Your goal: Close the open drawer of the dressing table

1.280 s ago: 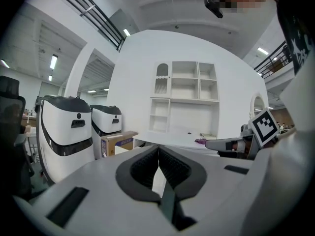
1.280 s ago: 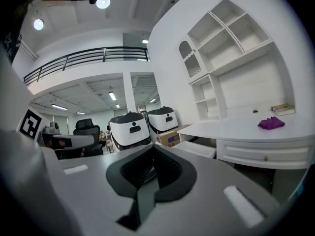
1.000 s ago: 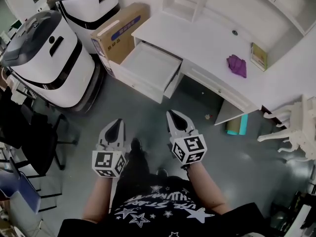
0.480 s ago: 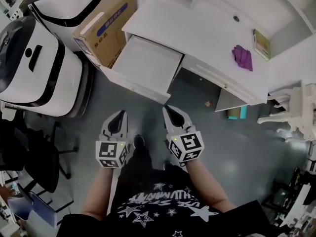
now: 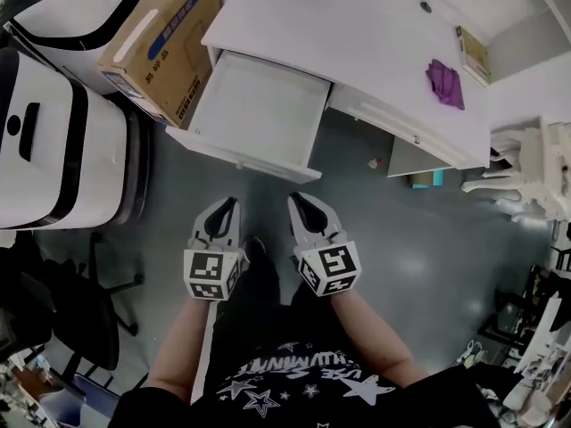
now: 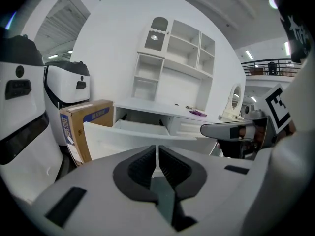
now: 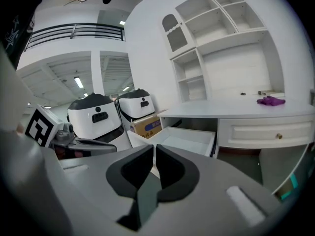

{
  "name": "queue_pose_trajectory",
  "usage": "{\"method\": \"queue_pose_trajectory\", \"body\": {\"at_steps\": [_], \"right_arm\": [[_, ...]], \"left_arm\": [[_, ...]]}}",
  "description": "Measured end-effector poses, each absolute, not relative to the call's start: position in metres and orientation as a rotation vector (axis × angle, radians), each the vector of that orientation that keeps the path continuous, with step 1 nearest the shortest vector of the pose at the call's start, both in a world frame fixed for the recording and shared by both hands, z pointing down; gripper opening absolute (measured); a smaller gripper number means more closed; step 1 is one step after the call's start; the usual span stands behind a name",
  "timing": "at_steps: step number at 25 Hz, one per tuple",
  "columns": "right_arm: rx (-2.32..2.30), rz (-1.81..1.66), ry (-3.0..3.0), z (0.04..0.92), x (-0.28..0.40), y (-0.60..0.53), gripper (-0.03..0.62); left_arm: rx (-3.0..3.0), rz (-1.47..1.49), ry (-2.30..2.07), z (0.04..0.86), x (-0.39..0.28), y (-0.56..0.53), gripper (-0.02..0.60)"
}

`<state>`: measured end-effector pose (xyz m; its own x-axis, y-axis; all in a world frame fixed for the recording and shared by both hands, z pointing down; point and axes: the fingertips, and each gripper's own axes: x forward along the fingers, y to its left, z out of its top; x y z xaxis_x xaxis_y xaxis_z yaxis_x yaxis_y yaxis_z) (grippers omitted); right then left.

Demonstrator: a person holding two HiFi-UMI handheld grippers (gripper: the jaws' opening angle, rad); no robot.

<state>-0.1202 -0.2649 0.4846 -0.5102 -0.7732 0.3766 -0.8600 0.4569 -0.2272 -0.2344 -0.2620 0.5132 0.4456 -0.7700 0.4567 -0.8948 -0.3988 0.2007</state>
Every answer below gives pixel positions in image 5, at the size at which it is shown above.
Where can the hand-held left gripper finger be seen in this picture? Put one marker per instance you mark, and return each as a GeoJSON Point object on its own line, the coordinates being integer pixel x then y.
{"type": "Point", "coordinates": [201, 225]}
{"type": "Point", "coordinates": [235, 230]}

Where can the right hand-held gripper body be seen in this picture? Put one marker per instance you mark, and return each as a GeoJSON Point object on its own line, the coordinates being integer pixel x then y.
{"type": "Point", "coordinates": [332, 268]}

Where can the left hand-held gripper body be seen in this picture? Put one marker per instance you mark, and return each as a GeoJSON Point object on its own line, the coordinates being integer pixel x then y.
{"type": "Point", "coordinates": [207, 270]}

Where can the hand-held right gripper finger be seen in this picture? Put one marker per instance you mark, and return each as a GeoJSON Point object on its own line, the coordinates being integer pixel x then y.
{"type": "Point", "coordinates": [332, 221]}
{"type": "Point", "coordinates": [296, 225]}

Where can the large white drawer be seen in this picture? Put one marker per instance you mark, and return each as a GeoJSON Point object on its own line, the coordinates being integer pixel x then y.
{"type": "Point", "coordinates": [259, 114]}

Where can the person's right forearm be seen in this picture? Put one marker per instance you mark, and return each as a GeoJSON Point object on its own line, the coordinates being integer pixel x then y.
{"type": "Point", "coordinates": [370, 337]}

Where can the person's left forearm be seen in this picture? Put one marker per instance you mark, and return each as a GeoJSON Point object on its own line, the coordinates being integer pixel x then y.
{"type": "Point", "coordinates": [178, 350]}

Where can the white wide shallow drawer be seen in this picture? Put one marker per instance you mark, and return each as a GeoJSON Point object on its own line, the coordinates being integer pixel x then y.
{"type": "Point", "coordinates": [388, 120]}

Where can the person's black shoe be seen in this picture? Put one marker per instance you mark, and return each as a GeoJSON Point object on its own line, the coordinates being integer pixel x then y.
{"type": "Point", "coordinates": [255, 248]}

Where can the small white red floor scrap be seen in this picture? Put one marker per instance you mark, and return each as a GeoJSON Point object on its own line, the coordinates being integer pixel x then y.
{"type": "Point", "coordinates": [374, 163]}

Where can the person's black trousers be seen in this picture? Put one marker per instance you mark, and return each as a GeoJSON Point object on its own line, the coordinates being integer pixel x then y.
{"type": "Point", "coordinates": [267, 310]}

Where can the teal and tan box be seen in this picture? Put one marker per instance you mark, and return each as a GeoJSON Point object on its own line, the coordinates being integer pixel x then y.
{"type": "Point", "coordinates": [426, 180]}

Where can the black office chair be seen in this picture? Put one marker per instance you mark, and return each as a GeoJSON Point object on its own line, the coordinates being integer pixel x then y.
{"type": "Point", "coordinates": [89, 319]}

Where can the black star print shirt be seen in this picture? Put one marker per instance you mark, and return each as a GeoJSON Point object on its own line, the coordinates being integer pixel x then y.
{"type": "Point", "coordinates": [290, 399]}

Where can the white machine with black trim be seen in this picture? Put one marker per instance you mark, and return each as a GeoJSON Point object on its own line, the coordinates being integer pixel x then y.
{"type": "Point", "coordinates": [67, 150]}
{"type": "Point", "coordinates": [67, 7]}

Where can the purple cloth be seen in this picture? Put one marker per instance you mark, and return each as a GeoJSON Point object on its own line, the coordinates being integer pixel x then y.
{"type": "Point", "coordinates": [446, 85]}

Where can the black metal stand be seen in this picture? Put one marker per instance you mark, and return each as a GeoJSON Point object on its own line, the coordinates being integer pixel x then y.
{"type": "Point", "coordinates": [508, 323]}

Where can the brown cardboard box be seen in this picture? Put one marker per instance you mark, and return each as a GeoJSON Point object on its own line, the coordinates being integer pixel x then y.
{"type": "Point", "coordinates": [169, 38]}

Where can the yellow green book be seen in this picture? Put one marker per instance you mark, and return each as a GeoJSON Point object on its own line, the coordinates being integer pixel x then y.
{"type": "Point", "coordinates": [475, 54]}

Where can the cluttered white desk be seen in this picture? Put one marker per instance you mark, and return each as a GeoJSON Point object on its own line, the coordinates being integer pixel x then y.
{"type": "Point", "coordinates": [544, 341]}

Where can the round dark desk grommet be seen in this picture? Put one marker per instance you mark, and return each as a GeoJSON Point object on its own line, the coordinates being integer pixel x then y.
{"type": "Point", "coordinates": [425, 6]}

